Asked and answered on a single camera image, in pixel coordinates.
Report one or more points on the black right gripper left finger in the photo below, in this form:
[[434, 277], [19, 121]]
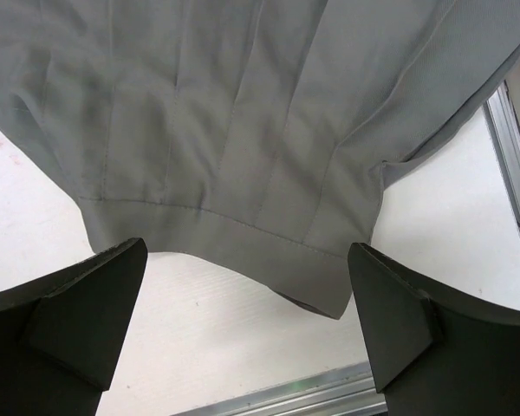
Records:
[[61, 334]]

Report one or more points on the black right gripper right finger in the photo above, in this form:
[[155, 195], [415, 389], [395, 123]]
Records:
[[433, 349]]

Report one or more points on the grey pleated skirt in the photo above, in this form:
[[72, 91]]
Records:
[[252, 134]]

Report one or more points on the aluminium table frame rail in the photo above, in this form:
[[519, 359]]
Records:
[[455, 218]]

